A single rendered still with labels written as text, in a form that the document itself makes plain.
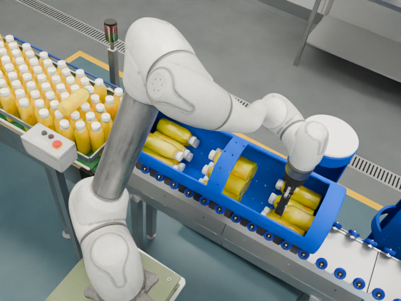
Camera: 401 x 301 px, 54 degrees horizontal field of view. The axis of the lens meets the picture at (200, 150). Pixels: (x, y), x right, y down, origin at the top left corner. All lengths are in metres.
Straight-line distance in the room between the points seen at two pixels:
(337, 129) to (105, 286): 1.33
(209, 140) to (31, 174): 1.63
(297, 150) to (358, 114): 2.67
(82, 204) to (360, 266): 1.11
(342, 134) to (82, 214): 1.29
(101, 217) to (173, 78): 0.59
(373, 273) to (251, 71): 2.62
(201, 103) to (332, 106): 3.10
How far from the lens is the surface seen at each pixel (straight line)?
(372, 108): 4.02
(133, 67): 0.93
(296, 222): 1.54
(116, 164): 1.11
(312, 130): 1.22
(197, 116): 0.82
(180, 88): 0.78
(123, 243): 1.16
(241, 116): 0.92
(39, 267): 2.67
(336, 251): 1.76
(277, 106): 1.28
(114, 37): 2.10
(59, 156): 1.66
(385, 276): 1.80
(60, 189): 1.95
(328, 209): 1.47
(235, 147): 1.52
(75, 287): 1.43
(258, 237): 1.67
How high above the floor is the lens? 2.35
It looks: 49 degrees down
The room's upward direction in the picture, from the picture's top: 9 degrees clockwise
